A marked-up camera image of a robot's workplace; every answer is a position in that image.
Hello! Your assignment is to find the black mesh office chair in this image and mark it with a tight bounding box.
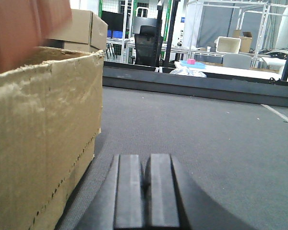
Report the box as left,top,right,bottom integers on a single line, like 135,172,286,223
134,25,163,67

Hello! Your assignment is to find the large brown cardboard box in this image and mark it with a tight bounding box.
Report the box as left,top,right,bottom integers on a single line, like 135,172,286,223
0,47,105,230

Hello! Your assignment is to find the red printed cardboard box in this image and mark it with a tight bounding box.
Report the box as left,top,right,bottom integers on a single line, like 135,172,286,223
0,0,72,73

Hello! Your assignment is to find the crumpled plastic bag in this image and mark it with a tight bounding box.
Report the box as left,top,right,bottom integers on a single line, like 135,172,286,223
170,67,206,78

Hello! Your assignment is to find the pink small box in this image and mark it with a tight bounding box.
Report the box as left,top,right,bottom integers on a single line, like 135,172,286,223
187,58,196,65

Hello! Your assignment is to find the white aluminium frame cage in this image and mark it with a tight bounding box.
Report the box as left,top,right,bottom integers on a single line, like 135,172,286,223
183,0,288,67

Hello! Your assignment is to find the blue storage bin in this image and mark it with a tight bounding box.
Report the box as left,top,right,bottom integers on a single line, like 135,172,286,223
107,30,123,39

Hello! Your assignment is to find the small open cardboard box background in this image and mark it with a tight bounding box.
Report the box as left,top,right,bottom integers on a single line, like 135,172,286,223
232,30,252,53

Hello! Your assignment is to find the white plastic bin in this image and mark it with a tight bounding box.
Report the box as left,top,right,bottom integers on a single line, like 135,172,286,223
216,36,241,54

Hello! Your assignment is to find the dark grey table mat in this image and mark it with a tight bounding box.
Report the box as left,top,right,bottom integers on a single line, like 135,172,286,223
56,87,288,230

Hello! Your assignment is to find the light blue tray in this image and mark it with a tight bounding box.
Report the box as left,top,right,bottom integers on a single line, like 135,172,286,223
180,60,206,69

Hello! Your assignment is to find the grey office chair back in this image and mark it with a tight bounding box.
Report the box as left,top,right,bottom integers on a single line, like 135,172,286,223
223,53,252,69

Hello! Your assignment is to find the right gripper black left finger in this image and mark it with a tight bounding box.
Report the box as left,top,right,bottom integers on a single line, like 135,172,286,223
75,154,144,230

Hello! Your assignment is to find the dark raised table rail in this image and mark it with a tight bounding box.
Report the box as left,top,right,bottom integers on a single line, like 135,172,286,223
103,61,288,107

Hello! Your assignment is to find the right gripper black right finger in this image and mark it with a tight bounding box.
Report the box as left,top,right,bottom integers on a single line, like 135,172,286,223
145,154,253,230

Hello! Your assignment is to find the closed cardboard box background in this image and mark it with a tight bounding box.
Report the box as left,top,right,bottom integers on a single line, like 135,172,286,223
48,9,108,52

